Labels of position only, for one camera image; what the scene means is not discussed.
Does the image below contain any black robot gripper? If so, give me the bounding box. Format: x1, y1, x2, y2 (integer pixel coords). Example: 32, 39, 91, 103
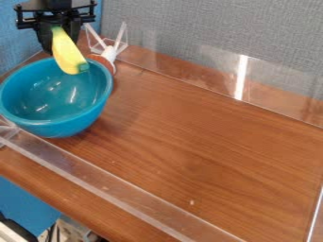
13, 0, 97, 54

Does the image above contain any orange white toy object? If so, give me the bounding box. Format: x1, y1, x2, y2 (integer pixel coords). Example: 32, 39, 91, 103
87, 45, 116, 75

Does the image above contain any blue bowl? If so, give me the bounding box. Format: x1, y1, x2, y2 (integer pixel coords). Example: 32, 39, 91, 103
0, 58, 113, 138

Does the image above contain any clear acrylic back barrier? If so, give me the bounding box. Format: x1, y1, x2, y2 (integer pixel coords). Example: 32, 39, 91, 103
117, 45, 323, 129

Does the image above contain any clear acrylic barrier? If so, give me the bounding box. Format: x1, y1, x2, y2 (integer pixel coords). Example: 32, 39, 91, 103
0, 117, 245, 242
117, 45, 323, 129

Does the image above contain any clear acrylic front barrier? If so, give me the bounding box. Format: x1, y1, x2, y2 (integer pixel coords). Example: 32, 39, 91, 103
0, 117, 245, 242

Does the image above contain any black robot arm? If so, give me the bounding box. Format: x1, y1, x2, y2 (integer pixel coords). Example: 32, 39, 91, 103
13, 0, 97, 54

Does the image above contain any yellow green toy corn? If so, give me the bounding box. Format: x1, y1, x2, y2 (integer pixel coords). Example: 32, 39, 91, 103
52, 26, 89, 75

